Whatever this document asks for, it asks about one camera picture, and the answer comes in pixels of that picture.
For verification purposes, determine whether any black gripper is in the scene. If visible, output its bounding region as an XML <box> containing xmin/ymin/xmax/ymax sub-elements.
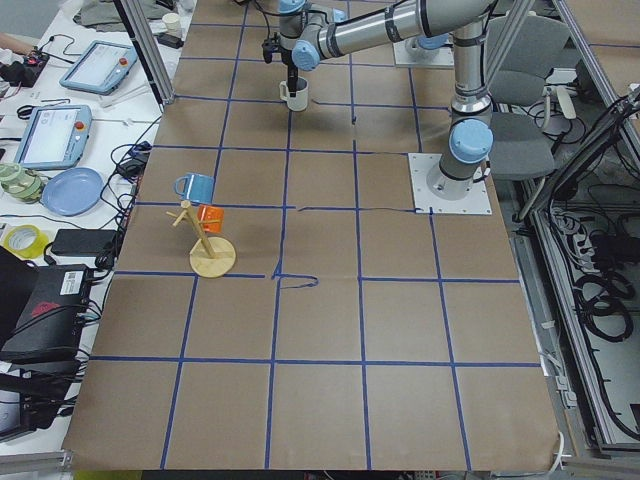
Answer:
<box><xmin>262</xmin><ymin>33</ymin><xmax>299</xmax><ymax>98</ymax></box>

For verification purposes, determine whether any white mug grey inside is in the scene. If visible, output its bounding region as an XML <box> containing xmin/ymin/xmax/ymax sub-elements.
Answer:
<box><xmin>279</xmin><ymin>77</ymin><xmax>309</xmax><ymax>112</ymax></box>

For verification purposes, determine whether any white paper cup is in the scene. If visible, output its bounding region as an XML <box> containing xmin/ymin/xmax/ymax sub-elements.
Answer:
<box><xmin>161</xmin><ymin>12</ymin><xmax>182</xmax><ymax>37</ymax></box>

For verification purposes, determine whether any blue mug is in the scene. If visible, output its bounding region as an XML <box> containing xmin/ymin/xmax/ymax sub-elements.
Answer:
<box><xmin>174</xmin><ymin>173</ymin><xmax>214</xmax><ymax>204</ymax></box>

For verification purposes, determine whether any orange mug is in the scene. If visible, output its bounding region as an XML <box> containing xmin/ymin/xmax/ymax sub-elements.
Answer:
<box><xmin>197</xmin><ymin>204</ymin><xmax>224</xmax><ymax>234</ymax></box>

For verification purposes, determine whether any upper blue teach pendant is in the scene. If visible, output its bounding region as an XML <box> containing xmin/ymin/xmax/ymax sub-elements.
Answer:
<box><xmin>59</xmin><ymin>40</ymin><xmax>138</xmax><ymax>95</ymax></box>

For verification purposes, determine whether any blue teach pendant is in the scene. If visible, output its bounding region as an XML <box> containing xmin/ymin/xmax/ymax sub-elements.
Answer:
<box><xmin>15</xmin><ymin>105</ymin><xmax>93</xmax><ymax>170</ymax></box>
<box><xmin>59</xmin><ymin>40</ymin><xmax>138</xmax><ymax>95</ymax></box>

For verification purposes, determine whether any grey office chair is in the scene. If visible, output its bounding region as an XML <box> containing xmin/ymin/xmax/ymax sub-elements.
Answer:
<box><xmin>489</xmin><ymin>15</ymin><xmax>569</xmax><ymax>181</ymax></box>

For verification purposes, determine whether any blue plate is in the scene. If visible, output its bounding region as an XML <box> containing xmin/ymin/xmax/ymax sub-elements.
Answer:
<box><xmin>41</xmin><ymin>167</ymin><xmax>104</xmax><ymax>216</ymax></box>

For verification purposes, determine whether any lower blue teach pendant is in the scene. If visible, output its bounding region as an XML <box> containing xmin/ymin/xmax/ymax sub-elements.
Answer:
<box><xmin>15</xmin><ymin>105</ymin><xmax>93</xmax><ymax>170</ymax></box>

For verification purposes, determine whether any black power adapter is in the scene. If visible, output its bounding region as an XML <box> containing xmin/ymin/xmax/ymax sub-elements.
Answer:
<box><xmin>51</xmin><ymin>229</ymin><xmax>116</xmax><ymax>256</ymax></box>

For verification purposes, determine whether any green tape rolls stack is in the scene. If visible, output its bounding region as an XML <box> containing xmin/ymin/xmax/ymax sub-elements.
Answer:
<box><xmin>1</xmin><ymin>163</ymin><xmax>45</xmax><ymax>203</ymax></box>

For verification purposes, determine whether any yellow tape roll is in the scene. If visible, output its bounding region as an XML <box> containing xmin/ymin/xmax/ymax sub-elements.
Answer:
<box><xmin>3</xmin><ymin>225</ymin><xmax>49</xmax><ymax>259</ymax></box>

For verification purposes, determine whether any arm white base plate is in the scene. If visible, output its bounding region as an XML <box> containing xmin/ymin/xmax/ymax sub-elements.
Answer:
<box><xmin>408</xmin><ymin>153</ymin><xmax>492</xmax><ymax>215</ymax></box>
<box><xmin>393</xmin><ymin>40</ymin><xmax>454</xmax><ymax>70</ymax></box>

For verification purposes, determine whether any aluminium frame post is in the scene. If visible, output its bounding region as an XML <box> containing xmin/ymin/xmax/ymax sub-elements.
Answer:
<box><xmin>113</xmin><ymin>0</ymin><xmax>175</xmax><ymax>106</ymax></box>

